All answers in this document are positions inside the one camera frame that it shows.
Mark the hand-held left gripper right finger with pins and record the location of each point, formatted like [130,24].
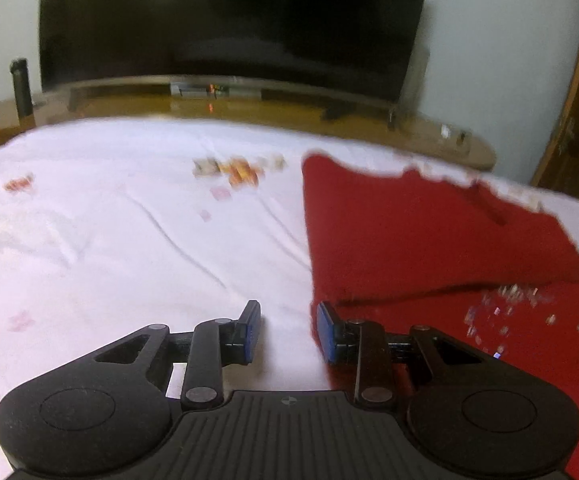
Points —
[326,332]

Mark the pink floral bed sheet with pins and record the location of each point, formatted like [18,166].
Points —
[119,240]

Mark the small white plug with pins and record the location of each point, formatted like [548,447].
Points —
[445,131]

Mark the wooden television cabinet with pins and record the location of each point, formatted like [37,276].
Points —
[134,105]

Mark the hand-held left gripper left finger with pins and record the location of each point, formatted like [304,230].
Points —
[251,332]

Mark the black bottle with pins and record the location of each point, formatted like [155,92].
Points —
[21,87]

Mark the black flat television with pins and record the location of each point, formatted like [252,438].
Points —
[229,15]

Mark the red garment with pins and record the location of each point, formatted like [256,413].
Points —
[419,240]

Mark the silver set-top box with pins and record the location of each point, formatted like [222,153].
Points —
[219,90]

